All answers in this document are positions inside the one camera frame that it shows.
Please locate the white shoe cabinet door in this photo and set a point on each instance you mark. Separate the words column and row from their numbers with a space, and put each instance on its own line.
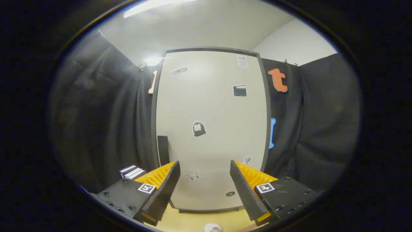
column 209, row 106

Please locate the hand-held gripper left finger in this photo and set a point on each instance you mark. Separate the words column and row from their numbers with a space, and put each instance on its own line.
column 162, row 193

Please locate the grey shoe cabinet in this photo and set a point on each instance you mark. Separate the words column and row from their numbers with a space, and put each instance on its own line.
column 153, row 122

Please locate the white shoe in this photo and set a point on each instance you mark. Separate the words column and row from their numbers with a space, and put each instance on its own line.
column 212, row 228

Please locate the blue spine book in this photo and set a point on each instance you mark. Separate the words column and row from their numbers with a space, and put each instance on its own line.
column 126, row 169

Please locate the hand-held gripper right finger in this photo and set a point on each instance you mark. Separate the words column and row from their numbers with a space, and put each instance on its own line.
column 246, row 193

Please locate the ceiling light strip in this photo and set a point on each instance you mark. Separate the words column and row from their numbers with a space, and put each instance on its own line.
column 151, row 4

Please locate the black backdrop cloth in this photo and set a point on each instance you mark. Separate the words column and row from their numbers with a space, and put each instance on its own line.
column 106, row 129

